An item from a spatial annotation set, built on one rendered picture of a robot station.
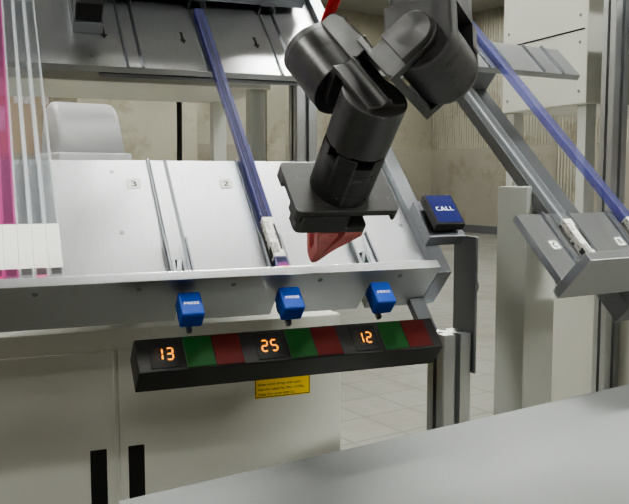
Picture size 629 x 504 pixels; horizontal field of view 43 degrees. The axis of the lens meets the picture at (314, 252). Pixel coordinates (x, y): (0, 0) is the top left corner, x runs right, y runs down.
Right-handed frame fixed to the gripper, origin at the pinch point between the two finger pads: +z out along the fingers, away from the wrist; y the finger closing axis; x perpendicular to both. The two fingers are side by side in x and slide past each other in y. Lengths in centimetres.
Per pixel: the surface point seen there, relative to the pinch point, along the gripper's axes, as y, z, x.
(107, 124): -74, 429, -534
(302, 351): 0.0, 10.1, 5.0
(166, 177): 10.4, 8.9, -20.2
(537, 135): -687, 541, -665
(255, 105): -18, 35, -68
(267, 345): 3.6, 10.1, 3.9
